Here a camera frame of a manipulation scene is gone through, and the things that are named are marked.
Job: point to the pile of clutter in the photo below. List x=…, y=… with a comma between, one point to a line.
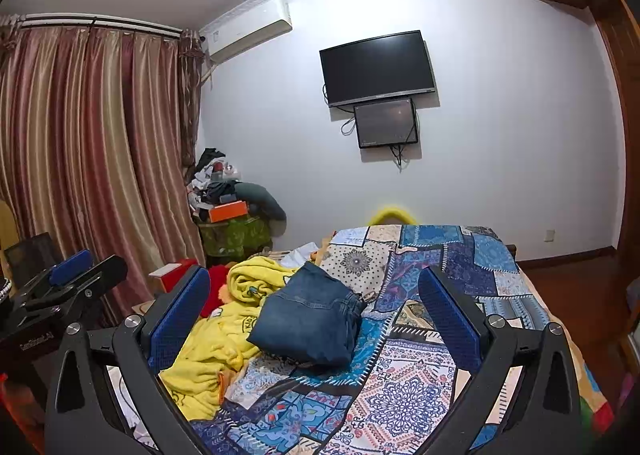
x=212, y=180

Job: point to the orange box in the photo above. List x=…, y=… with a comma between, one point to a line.
x=227, y=211

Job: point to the black wall television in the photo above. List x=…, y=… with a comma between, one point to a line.
x=377, y=67

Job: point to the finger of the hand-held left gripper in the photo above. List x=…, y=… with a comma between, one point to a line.
x=107, y=272
x=72, y=265

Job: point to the red plush toy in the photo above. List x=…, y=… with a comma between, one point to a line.
x=217, y=285

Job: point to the white air conditioner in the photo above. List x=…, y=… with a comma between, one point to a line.
x=245, y=32

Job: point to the dark framed chair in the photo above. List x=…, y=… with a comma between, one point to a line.
x=30, y=255

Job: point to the yellow fleece blanket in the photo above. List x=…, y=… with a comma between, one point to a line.
x=210, y=355

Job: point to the person's left forearm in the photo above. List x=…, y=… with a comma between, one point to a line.
x=20, y=415

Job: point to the striped pink curtain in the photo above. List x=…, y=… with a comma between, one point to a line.
x=75, y=145

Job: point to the blue denim jeans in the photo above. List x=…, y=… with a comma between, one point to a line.
x=305, y=315

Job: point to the small black wall monitor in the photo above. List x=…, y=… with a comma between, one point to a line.
x=385, y=122

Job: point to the curtain rail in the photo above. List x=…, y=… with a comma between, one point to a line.
x=90, y=22

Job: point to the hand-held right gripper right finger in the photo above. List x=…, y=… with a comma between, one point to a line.
x=450, y=320

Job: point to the green covered cabinet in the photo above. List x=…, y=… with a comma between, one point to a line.
x=235, y=240

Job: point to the white and red box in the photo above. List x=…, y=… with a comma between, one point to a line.
x=172, y=275

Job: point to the white wall socket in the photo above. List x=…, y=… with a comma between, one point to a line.
x=549, y=235

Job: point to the white cloth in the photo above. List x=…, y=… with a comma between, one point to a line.
x=300, y=255

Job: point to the blue patchwork bedspread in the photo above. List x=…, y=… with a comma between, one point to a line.
x=390, y=400

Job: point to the grey pillow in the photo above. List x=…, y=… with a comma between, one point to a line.
x=267, y=205

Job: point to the tan bed sheet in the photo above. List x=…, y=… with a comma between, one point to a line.
x=582, y=365

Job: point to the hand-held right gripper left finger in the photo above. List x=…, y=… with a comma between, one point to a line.
x=180, y=320

